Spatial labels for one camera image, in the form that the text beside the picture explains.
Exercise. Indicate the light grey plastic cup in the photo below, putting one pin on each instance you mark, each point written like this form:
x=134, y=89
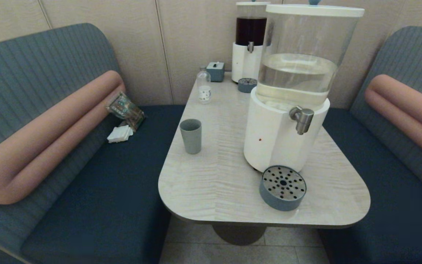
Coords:
x=191, y=137

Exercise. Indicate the large steel dispenser tap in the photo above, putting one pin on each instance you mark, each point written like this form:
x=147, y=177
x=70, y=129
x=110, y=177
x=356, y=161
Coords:
x=303, y=119

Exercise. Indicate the small clear glass bottle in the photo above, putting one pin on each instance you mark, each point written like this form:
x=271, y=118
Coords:
x=203, y=94

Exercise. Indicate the large clear water dispenser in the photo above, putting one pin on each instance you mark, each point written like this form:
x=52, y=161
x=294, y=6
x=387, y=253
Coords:
x=266, y=135

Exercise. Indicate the small blue perforated drip tray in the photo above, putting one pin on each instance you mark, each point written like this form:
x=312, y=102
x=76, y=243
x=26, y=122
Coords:
x=247, y=88

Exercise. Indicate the blue tissue box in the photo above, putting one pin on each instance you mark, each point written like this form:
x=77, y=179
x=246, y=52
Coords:
x=216, y=73

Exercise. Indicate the dark drink dispenser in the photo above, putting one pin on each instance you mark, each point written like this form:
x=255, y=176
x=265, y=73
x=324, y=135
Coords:
x=244, y=64

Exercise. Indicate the clear plastic snack packet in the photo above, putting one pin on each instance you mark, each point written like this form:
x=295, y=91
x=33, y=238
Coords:
x=123, y=109

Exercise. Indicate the white folded napkin stack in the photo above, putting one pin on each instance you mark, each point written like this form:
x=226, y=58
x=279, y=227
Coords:
x=118, y=135

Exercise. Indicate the small steel dispenser tap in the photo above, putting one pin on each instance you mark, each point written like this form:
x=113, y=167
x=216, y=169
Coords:
x=250, y=47

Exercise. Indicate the large blue perforated drip tray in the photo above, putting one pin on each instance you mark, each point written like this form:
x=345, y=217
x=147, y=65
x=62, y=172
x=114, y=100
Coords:
x=281, y=201

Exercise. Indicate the pink bolster cushion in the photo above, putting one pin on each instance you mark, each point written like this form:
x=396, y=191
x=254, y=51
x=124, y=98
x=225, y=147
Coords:
x=405, y=108
x=50, y=139

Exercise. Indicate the blue ribbed booth bench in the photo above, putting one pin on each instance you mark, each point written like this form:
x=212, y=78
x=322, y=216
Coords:
x=398, y=205
x=24, y=73

